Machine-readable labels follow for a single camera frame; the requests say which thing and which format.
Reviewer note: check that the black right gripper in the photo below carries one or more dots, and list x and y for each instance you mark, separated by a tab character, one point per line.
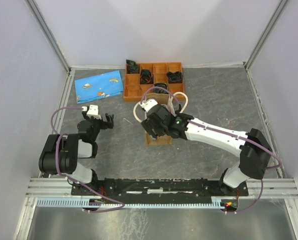
148	126

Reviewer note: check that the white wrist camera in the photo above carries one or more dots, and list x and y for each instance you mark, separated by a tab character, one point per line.
92	111
148	104

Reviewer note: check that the dark rolled tie top left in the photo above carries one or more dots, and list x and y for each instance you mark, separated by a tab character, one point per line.
132	67

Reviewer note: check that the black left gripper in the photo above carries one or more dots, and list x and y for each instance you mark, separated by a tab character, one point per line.
109	124

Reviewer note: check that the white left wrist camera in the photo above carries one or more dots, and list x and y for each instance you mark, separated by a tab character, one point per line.
92	111

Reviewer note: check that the blue patterned folded cloth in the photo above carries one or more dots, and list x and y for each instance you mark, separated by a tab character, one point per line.
98	87

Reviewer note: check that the dark rolled tie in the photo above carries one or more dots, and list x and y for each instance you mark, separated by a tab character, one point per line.
146	77
132	67
174	77
160	88

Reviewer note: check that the dark rolled tie right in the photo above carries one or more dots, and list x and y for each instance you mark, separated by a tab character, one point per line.
174	77

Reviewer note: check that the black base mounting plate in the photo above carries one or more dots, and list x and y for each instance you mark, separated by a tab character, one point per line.
166	191

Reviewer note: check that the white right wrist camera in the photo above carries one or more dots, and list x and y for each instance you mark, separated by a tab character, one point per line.
148	104

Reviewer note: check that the dark rolled tie bottom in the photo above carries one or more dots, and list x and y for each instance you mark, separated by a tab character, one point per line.
160	88

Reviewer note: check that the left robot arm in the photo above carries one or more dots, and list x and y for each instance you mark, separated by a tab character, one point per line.
60	154

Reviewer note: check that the dark rolled tie middle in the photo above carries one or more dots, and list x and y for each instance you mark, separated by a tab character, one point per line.
146	77

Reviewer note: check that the orange wooden compartment tray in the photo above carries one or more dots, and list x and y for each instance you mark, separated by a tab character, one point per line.
133	90

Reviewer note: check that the light blue cable duct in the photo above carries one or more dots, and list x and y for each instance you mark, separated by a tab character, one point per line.
87	203

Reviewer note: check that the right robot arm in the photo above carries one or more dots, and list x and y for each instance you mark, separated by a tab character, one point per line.
252	148

